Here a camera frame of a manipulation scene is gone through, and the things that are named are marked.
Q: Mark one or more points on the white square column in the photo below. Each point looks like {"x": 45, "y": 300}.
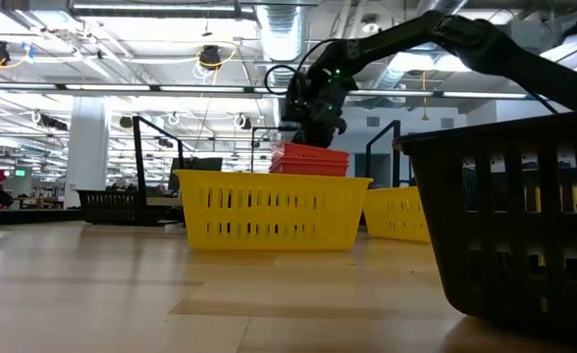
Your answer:
{"x": 87, "y": 157}

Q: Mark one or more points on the black bar with light strips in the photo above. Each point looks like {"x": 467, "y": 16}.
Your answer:
{"x": 107, "y": 87}

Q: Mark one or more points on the black metal table frame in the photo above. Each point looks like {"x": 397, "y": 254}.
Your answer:
{"x": 23, "y": 218}

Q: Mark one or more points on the black plastic basket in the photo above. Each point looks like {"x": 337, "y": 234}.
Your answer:
{"x": 107, "y": 193}
{"x": 514, "y": 230}

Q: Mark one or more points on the black background monitor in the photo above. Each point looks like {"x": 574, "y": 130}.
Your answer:
{"x": 200, "y": 164}

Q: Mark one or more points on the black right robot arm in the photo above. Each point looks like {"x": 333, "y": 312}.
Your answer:
{"x": 514, "y": 59}

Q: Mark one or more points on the silver ceiling air duct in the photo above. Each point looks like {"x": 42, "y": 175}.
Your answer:
{"x": 281, "y": 34}

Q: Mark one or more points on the round ceiling sensor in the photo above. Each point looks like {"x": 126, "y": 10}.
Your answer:
{"x": 370, "y": 27}

